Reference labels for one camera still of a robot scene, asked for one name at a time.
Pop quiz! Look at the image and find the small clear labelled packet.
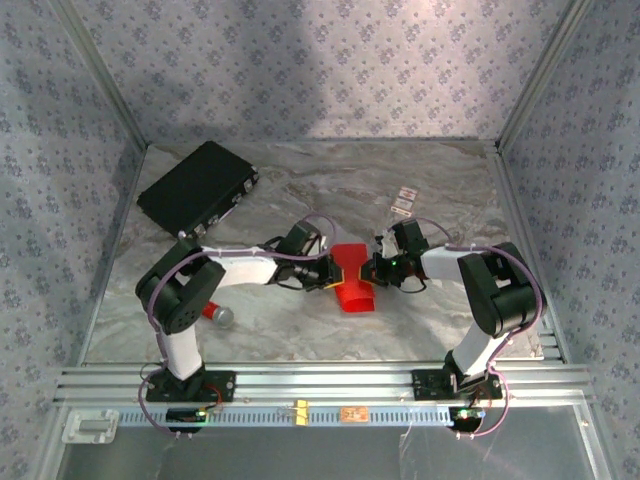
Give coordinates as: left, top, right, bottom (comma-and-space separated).
387, 185, 419, 217

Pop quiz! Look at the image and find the red marker with grey cap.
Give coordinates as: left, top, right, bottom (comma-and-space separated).
202, 301, 235, 329

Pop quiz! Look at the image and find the black hard case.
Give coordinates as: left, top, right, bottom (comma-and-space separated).
136, 140, 260, 240

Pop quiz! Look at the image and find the right control board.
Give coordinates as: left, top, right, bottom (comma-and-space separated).
448, 406, 486, 431

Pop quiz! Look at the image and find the control board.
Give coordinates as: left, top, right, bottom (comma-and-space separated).
448, 406, 486, 431
166, 407, 209, 426

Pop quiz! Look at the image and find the clear front panel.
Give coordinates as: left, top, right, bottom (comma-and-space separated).
54, 424, 609, 480

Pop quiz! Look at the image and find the left control board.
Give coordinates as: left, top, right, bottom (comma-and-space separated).
166, 407, 209, 426

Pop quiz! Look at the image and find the aluminium front rail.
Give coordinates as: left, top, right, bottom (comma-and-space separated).
53, 363, 594, 404

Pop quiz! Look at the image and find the aluminium side rail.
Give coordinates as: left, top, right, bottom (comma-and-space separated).
492, 149, 571, 364

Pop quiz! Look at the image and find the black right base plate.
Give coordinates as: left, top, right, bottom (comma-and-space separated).
411, 368, 504, 401

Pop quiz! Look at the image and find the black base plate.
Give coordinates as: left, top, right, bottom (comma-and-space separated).
145, 369, 237, 404
411, 368, 504, 401

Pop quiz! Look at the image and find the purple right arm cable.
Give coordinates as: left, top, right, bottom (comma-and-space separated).
414, 217, 550, 441

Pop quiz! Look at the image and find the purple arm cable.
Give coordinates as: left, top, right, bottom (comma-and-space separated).
414, 217, 550, 441
137, 212, 336, 441

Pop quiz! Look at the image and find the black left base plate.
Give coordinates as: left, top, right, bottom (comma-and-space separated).
145, 369, 237, 404

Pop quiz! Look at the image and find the grey slotted cable duct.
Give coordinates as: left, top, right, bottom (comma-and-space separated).
115, 403, 454, 427

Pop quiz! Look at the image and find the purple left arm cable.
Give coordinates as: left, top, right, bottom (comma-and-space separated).
137, 212, 336, 441

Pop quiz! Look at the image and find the aluminium corner post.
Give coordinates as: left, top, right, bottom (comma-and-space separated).
493, 0, 596, 154
49, 0, 151, 150

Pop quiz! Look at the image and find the white plastic bracket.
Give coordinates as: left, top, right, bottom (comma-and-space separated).
62, 408, 120, 445

